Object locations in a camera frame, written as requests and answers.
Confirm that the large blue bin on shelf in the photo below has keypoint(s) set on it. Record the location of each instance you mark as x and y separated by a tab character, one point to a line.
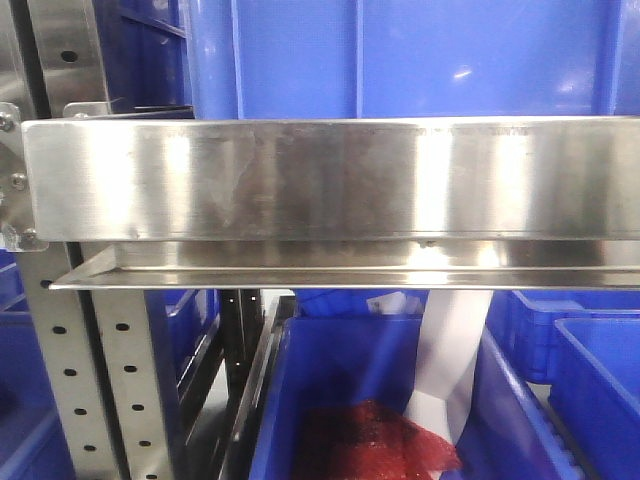
376	59

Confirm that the blue bin with red mesh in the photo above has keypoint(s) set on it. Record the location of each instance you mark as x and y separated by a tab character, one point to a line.
345	360

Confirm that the white paper strip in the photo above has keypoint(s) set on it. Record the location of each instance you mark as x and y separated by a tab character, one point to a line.
450	333

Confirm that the red mesh bag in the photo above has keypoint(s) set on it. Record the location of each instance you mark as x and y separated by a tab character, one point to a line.
369	441

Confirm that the perforated steel upright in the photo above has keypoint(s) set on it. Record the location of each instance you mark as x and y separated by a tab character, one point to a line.
107	354

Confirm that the blue bin lower right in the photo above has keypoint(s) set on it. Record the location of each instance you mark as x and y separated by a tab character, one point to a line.
584	345

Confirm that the blue bin lower left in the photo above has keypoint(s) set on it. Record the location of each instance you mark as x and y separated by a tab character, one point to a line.
33	445

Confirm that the stainless steel shelf rail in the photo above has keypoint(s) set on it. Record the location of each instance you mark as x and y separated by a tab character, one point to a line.
460	202

